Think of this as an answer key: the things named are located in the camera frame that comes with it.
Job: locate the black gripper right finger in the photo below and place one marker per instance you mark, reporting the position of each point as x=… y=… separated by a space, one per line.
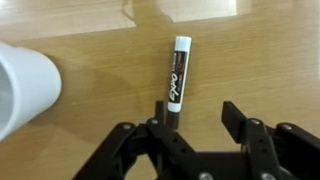
x=266 y=150

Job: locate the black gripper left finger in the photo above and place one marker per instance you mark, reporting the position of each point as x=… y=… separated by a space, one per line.
x=160 y=150

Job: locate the black Expo marker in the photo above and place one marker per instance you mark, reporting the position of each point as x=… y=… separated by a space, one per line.
x=178 y=76

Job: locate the white mug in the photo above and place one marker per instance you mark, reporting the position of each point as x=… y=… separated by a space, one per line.
x=30 y=86

